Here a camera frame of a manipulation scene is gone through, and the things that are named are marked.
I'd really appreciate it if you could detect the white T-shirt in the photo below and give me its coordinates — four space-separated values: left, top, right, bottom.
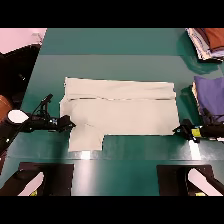
59 76 181 154

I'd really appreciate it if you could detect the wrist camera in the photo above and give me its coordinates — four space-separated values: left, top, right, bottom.
32 93 54 118
199 107 221 126

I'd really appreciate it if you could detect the purple garment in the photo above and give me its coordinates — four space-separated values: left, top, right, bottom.
193 75 224 125

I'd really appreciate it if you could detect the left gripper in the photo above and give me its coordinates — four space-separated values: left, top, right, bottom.
53 114 77 134

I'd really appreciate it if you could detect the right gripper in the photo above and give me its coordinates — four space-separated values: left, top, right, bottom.
172 118 202 144

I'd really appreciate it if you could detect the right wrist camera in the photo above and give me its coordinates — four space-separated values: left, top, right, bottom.
199 107 221 126

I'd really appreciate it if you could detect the orange-brown garment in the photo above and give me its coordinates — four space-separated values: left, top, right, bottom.
202 28 224 52

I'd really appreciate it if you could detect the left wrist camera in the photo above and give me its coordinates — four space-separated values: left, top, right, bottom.
32 93 54 118

